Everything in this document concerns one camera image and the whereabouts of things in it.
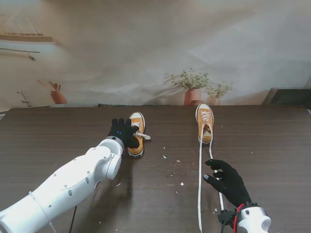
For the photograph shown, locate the white zip tie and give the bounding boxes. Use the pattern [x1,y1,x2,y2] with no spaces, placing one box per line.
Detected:
[28,191,58,233]

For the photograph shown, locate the black right wrist box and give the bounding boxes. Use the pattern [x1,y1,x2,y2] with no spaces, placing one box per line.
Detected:
[217,210,237,223]

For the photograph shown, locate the printed kitchen backdrop cloth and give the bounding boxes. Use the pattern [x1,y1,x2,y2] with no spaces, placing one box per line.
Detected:
[0,0,311,109]

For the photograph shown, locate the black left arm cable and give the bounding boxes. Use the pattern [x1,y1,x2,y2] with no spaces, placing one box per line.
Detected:
[69,205,78,233]

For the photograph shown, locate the red right wrist cable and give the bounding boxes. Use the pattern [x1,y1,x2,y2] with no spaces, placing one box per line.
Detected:
[232,203,245,233]

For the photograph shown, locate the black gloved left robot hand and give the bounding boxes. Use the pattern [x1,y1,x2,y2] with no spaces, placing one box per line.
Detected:
[106,118,141,149]

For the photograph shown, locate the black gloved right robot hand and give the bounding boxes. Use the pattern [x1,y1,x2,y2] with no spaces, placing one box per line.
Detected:
[203,159,252,209]

